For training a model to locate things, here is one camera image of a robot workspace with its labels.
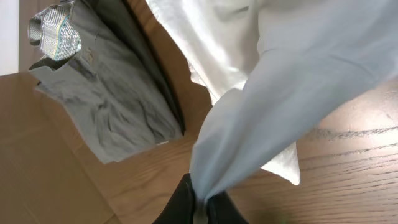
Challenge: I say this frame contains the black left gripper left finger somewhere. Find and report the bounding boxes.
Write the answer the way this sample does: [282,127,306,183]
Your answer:
[153,173,195,224]

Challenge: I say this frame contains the white t-shirt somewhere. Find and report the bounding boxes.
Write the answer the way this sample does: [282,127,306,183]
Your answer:
[145,0,398,203]

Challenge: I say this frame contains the grey folded shorts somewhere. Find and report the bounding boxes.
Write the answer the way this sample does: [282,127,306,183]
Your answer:
[28,0,185,163]

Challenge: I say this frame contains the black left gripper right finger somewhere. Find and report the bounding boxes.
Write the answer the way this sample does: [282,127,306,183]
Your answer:
[207,192,248,224]

